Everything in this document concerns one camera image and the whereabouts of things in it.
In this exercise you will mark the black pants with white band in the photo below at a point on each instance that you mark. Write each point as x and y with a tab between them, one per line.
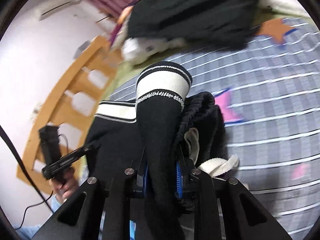
162	123

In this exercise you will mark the blue sleeve forearm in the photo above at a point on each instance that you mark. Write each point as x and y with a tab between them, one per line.
27	232

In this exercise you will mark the green bed sheet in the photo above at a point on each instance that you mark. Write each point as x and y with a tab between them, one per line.
127	70

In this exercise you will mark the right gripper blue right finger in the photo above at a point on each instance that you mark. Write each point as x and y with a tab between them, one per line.
184	184

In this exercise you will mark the purple orange cushion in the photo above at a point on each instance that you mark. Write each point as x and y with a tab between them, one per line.
124	14

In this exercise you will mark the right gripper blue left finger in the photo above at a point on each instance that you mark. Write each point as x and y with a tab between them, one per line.
141	177

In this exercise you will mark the person's left hand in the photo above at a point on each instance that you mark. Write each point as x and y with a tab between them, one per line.
64	190

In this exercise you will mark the black jacket on pillows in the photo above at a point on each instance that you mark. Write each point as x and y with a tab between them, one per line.
222	23

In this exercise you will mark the wooden bed frame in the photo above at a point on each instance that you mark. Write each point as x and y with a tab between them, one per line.
72	104

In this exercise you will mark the white flower print pillow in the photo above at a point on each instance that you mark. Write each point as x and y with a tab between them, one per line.
138	50

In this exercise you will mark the wall air conditioner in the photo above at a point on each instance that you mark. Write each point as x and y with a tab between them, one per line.
49	7

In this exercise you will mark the grey checked star blanket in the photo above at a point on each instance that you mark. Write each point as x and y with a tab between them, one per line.
272	93

